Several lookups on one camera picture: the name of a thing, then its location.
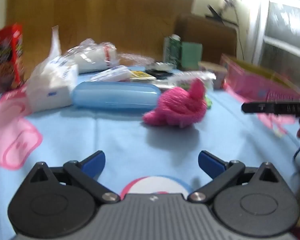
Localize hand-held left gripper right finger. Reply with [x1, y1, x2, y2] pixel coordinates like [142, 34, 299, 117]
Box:
[187, 151, 283, 204]

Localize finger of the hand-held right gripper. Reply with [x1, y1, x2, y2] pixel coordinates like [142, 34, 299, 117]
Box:
[241, 100, 300, 118]

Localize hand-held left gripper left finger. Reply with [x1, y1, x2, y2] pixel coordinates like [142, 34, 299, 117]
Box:
[22, 151, 121, 204]

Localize pink plush toy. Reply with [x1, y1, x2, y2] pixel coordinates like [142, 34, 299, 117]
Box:
[142, 78, 207, 128]

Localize black round compact case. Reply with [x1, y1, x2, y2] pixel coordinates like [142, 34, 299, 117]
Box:
[145, 62, 175, 80]

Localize blue printed blanket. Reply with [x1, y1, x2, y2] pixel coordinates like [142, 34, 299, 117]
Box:
[0, 65, 300, 240]

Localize pink biscuit tin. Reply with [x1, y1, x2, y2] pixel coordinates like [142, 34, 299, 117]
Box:
[220, 54, 300, 105]

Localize blue plastic case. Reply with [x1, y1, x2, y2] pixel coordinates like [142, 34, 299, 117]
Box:
[71, 81, 162, 110]

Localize white tissue pack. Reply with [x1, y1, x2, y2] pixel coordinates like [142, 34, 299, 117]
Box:
[26, 25, 79, 113]

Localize clear plastic bag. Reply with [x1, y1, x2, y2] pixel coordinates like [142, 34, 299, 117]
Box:
[165, 70, 217, 90]

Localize white tube with blue print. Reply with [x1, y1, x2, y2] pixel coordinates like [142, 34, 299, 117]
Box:
[90, 65, 133, 82]

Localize green mug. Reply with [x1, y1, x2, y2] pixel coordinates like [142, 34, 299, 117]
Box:
[181, 42, 203, 70]

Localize brown chair back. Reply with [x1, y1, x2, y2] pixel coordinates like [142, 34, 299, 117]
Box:
[175, 15, 238, 62]

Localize yellow and black packet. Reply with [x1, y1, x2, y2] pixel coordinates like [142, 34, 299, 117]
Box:
[130, 70, 155, 80]

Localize black tape strips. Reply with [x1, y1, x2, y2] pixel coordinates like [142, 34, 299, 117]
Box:
[206, 4, 238, 27]

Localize clear plastic wrap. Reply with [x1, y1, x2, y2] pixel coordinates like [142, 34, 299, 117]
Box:
[119, 52, 155, 67]

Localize green drink carton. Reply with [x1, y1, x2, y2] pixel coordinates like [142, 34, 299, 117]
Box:
[163, 34, 182, 68]

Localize red snack box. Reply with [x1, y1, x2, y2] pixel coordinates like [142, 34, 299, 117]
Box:
[0, 23, 25, 94]

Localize wooden headboard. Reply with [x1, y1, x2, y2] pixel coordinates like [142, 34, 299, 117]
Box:
[6, 0, 198, 68]

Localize white window frame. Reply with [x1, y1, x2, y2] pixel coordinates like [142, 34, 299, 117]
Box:
[247, 0, 300, 85]

